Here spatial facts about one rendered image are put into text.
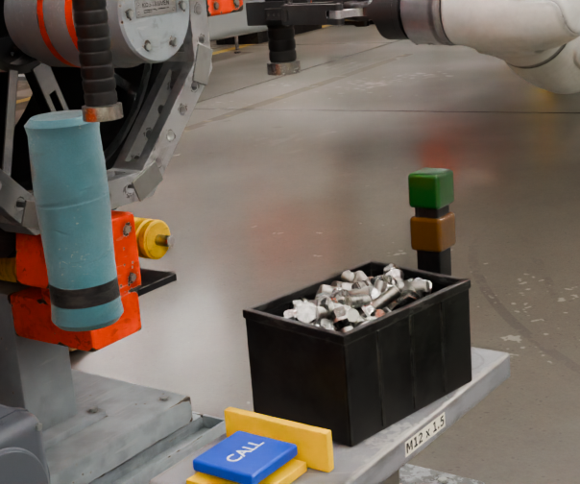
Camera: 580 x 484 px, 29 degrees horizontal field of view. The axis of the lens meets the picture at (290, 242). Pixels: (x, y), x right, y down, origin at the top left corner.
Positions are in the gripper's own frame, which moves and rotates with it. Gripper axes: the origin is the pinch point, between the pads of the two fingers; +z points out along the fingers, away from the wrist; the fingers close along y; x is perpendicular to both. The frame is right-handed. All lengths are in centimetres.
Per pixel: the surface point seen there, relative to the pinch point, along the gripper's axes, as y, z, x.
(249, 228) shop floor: 157, 133, -82
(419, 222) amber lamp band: -14.1, -27.6, -22.5
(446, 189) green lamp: -12.4, -30.2, -19.0
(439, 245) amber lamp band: -14.1, -30.0, -25.0
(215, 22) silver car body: 43, 46, -5
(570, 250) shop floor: 169, 28, -83
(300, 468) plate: -46, -32, -37
